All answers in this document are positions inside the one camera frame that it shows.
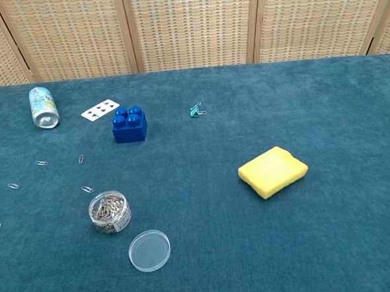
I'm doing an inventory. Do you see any clear jar of paper clips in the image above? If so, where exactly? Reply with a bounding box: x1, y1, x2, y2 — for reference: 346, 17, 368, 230
87, 189, 134, 237

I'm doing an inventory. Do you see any teal binder clip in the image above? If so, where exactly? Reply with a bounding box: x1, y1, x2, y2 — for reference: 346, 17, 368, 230
188, 100, 208, 118

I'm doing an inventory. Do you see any blue building block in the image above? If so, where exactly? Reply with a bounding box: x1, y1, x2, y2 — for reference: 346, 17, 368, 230
110, 104, 149, 144

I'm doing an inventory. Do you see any yellow sponge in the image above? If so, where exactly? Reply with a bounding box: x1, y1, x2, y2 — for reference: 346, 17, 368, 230
236, 144, 311, 202

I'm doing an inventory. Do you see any playing card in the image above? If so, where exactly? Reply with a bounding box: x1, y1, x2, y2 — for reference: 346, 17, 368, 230
80, 98, 121, 122

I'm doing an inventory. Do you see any teal table cloth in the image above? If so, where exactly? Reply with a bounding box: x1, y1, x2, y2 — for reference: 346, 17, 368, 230
0, 53, 390, 292

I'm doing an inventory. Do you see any clear round lid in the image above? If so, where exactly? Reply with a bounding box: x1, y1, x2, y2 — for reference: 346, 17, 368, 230
127, 229, 173, 274

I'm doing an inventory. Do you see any woven folding screen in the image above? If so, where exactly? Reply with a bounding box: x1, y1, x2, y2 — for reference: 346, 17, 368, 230
0, 0, 390, 89

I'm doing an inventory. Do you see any printed drink can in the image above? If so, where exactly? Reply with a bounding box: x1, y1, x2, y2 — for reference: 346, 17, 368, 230
28, 85, 61, 130

